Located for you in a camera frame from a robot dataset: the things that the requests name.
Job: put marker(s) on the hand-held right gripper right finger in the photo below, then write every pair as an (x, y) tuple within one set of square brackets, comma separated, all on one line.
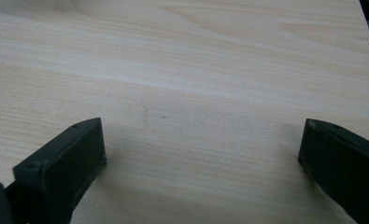
[(344, 165)]

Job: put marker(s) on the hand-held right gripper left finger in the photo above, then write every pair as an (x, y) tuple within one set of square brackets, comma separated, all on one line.
[(63, 168)]

